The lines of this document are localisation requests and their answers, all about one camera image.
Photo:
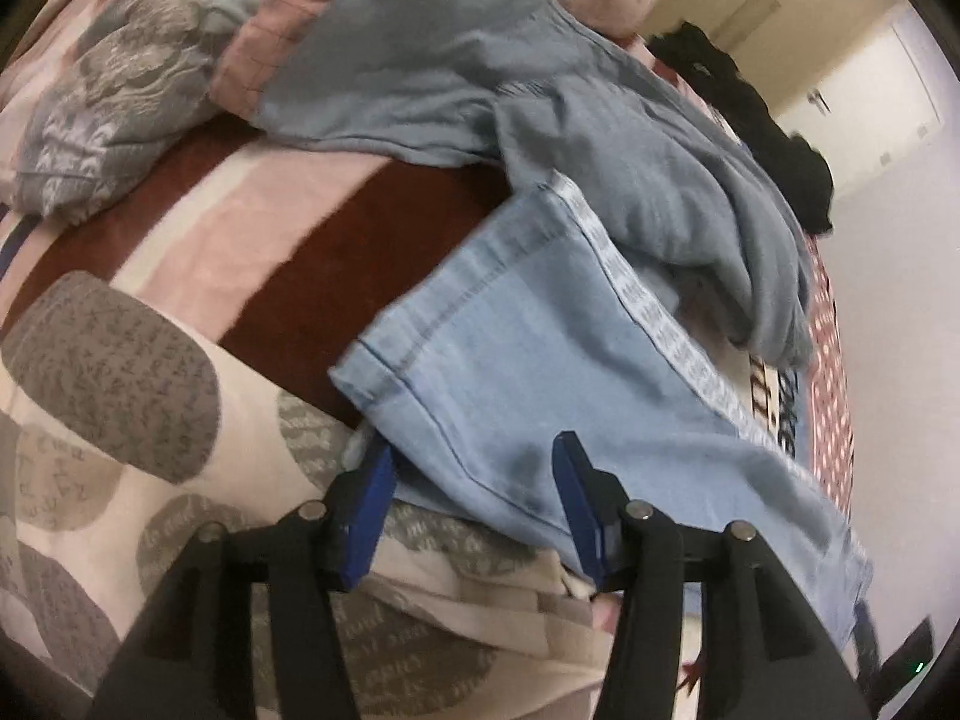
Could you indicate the black garment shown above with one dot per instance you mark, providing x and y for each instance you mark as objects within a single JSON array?
[{"x": 757, "y": 120}]

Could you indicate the red dotted cloth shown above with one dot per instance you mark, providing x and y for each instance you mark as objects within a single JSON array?
[{"x": 829, "y": 375}]

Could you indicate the grey floral patterned cloth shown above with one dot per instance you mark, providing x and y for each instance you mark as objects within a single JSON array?
[{"x": 127, "y": 67}]

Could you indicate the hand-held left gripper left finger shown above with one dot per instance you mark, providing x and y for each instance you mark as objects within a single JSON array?
[{"x": 365, "y": 517}]

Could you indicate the striped pink and maroon blanket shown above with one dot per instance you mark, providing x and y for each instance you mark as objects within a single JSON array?
[{"x": 247, "y": 240}]

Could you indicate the light blue denim pants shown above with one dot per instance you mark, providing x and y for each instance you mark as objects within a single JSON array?
[{"x": 570, "y": 360}]

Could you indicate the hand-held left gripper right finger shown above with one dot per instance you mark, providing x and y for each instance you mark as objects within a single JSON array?
[{"x": 581, "y": 517}]

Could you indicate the grey-blue sweatshirt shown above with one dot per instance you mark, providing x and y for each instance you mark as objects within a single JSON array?
[{"x": 525, "y": 75}]

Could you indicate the cream bedsheet with grey ovals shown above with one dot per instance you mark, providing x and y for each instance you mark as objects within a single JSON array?
[{"x": 150, "y": 480}]

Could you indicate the white door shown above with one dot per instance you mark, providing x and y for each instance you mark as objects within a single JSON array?
[{"x": 862, "y": 82}]

